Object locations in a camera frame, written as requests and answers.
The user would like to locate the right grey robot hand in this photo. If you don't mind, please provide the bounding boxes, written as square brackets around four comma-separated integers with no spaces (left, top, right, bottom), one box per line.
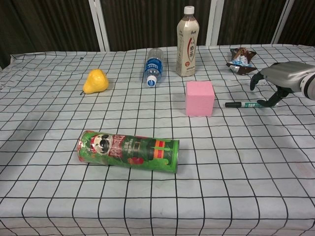
[250,61,315,108]

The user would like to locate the black green marker pen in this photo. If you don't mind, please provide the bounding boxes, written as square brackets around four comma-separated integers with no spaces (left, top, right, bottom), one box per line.
[225,101,279,108]

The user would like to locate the pink foam cube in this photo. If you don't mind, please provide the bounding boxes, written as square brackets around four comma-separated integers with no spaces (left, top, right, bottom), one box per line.
[185,81,215,117]

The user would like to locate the brown snack wrapper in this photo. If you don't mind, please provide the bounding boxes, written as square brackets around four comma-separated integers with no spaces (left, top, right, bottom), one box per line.
[226,47,257,75]

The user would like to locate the milk tea bottle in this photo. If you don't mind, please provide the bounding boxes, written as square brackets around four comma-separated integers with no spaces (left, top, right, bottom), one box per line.
[176,6,199,77]

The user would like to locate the clear blue-label water bottle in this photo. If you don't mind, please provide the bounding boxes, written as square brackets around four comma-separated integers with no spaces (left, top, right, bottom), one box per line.
[143,48,164,88]

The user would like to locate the white black grid tablecloth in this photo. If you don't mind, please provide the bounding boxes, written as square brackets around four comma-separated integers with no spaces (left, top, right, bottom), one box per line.
[0,43,315,236]

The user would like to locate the green Pringles can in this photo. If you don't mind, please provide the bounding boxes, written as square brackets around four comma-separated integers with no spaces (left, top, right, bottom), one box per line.
[77,130,180,174]

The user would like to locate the yellow toy pear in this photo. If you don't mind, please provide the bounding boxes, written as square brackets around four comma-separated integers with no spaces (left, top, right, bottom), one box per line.
[80,69,109,96]

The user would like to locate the white frame post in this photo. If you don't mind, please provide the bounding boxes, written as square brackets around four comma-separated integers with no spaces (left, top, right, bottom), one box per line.
[205,0,224,46]
[271,0,296,44]
[89,0,111,52]

